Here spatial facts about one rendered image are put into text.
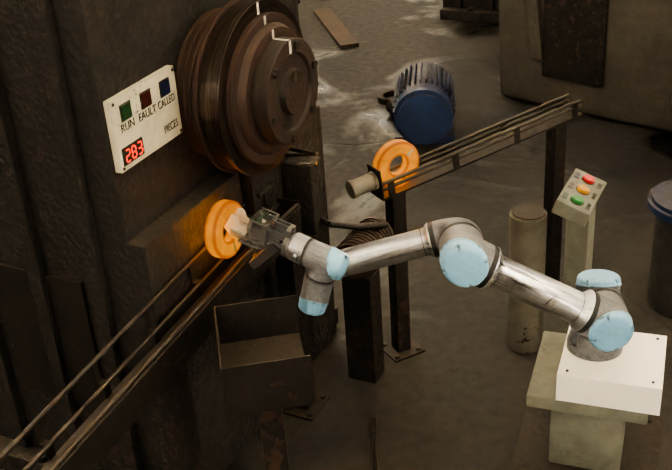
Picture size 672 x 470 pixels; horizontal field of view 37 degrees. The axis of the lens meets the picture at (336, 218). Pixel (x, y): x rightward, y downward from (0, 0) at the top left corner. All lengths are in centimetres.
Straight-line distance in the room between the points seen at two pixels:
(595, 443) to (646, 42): 254
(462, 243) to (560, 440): 76
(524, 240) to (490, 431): 61
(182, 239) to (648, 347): 131
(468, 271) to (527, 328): 96
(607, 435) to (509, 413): 41
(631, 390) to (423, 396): 80
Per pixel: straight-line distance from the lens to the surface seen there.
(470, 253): 248
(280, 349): 251
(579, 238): 326
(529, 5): 526
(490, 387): 334
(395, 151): 312
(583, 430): 296
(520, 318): 341
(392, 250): 265
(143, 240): 251
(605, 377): 278
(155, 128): 251
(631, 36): 507
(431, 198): 449
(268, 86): 252
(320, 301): 259
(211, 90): 250
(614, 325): 263
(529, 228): 323
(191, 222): 264
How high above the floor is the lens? 205
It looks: 28 degrees down
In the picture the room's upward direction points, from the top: 4 degrees counter-clockwise
